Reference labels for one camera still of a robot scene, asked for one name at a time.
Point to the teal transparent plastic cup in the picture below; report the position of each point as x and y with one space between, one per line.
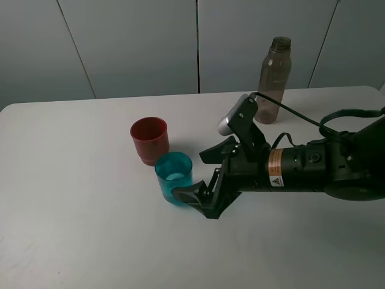
174 169

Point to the smoky transparent plastic bottle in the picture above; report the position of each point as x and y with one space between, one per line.
274 75

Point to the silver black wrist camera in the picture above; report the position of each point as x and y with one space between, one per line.
240 121

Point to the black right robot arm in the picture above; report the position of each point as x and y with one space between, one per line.
349 172

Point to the red plastic cup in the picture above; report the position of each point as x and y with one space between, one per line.
150 138

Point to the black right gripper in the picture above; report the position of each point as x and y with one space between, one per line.
236 175

